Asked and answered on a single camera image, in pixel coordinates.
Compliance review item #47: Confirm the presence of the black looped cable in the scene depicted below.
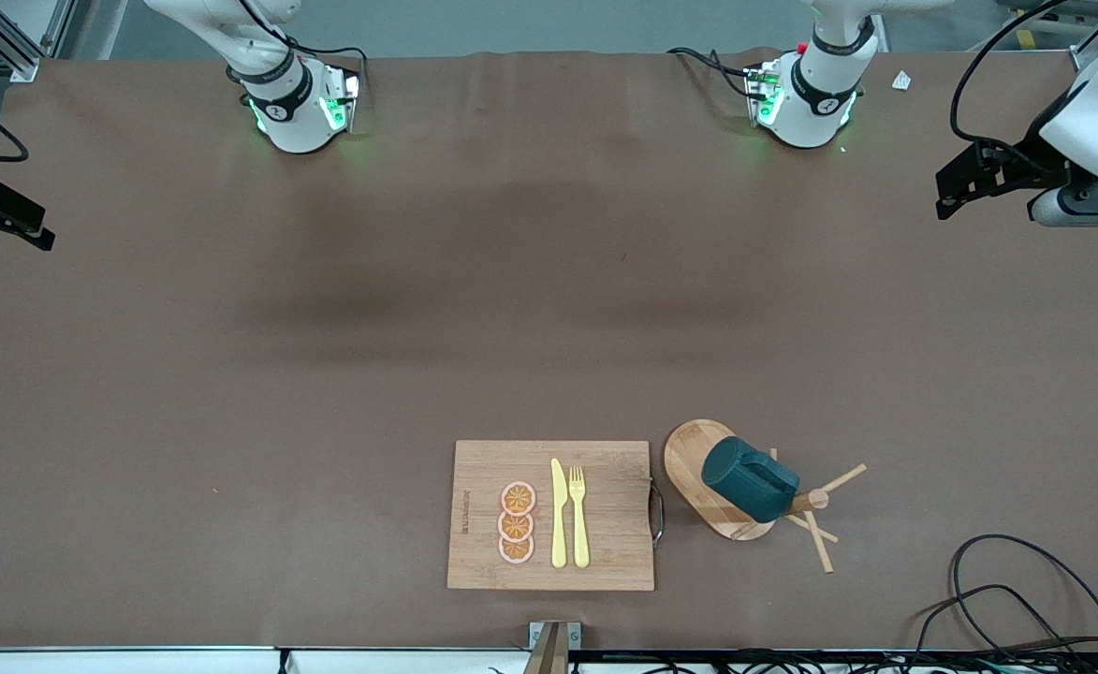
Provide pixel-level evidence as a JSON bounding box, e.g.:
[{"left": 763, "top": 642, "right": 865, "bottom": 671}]
[
  {"left": 909, "top": 583, "right": 1083, "bottom": 674},
  {"left": 951, "top": 534, "right": 1098, "bottom": 670}
]

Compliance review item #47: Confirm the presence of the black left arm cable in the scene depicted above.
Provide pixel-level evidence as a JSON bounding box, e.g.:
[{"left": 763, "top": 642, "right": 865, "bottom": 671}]
[{"left": 949, "top": 0, "right": 1074, "bottom": 146}]

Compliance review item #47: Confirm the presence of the yellow plastic knife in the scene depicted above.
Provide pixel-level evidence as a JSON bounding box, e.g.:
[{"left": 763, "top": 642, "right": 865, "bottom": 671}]
[{"left": 549, "top": 458, "right": 569, "bottom": 569}]

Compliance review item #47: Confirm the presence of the metal rail bracket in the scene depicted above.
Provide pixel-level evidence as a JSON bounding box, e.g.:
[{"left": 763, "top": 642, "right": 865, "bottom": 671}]
[{"left": 522, "top": 625, "right": 570, "bottom": 674}]

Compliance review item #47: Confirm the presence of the black cable bundle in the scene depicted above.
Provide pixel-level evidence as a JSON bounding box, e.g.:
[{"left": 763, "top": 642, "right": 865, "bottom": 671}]
[{"left": 569, "top": 652, "right": 1098, "bottom": 674}]

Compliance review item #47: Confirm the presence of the wooden mug tree stand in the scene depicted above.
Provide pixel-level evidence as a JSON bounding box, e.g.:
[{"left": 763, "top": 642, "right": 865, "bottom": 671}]
[{"left": 663, "top": 418, "right": 868, "bottom": 574}]

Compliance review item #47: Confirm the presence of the bamboo cutting board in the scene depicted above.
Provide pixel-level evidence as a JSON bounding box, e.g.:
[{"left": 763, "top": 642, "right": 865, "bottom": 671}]
[{"left": 447, "top": 440, "right": 665, "bottom": 592}]

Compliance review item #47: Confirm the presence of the metal mounting bracket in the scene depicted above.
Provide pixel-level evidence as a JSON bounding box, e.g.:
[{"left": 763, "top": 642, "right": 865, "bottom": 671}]
[{"left": 528, "top": 621, "right": 582, "bottom": 650}]

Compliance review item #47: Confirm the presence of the teal cup with handle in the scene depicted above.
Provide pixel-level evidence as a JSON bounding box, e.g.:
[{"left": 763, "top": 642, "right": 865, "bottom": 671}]
[{"left": 701, "top": 436, "right": 800, "bottom": 524}]

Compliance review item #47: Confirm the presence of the black left base cable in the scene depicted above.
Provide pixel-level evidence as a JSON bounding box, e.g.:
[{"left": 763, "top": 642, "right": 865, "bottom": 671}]
[{"left": 667, "top": 47, "right": 760, "bottom": 99}]

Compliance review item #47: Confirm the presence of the yellow plastic fork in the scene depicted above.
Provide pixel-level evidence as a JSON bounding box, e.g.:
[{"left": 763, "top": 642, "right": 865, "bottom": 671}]
[{"left": 568, "top": 465, "right": 592, "bottom": 569}]

